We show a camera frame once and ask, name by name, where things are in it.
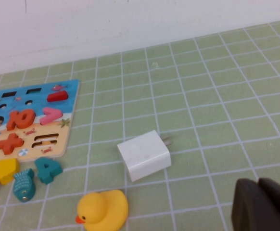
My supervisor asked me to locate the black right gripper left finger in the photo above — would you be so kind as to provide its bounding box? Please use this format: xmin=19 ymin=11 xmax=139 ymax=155
xmin=231 ymin=178 xmax=280 ymax=231

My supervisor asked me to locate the teal number four piece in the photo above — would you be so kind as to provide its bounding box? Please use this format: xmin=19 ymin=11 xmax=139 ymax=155
xmin=34 ymin=157 xmax=64 ymax=185

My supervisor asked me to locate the blue wooden puzzle board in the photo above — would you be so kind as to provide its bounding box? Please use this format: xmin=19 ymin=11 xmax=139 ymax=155
xmin=0 ymin=79 xmax=80 ymax=169

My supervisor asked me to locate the pink greater-than sign piece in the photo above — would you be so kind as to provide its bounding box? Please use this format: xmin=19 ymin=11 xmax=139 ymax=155
xmin=39 ymin=107 xmax=64 ymax=126

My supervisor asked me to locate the red minus bar piece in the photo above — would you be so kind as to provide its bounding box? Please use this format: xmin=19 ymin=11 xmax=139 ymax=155
xmin=47 ymin=90 xmax=69 ymax=103

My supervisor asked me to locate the orange plus sign piece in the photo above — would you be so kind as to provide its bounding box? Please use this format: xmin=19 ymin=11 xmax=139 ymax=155
xmin=0 ymin=132 xmax=25 ymax=155

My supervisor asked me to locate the yellow pentagon piece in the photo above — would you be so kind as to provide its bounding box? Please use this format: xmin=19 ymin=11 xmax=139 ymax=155
xmin=0 ymin=158 xmax=20 ymax=185

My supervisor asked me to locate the orange number ten piece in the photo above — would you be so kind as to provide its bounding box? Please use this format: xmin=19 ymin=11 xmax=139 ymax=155
xmin=6 ymin=109 xmax=37 ymax=131

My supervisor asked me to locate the white plug charger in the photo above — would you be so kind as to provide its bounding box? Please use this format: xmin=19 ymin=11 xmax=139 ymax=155
xmin=116 ymin=129 xmax=173 ymax=182

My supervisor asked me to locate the green checked tablecloth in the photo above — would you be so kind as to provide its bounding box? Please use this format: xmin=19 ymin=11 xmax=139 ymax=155
xmin=0 ymin=18 xmax=280 ymax=231

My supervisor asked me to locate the yellow rubber duck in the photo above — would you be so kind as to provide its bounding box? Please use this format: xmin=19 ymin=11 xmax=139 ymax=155
xmin=75 ymin=189 xmax=129 ymax=231

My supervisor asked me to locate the teal wooden fish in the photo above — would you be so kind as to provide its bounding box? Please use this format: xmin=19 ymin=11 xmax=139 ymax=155
xmin=13 ymin=168 xmax=37 ymax=203

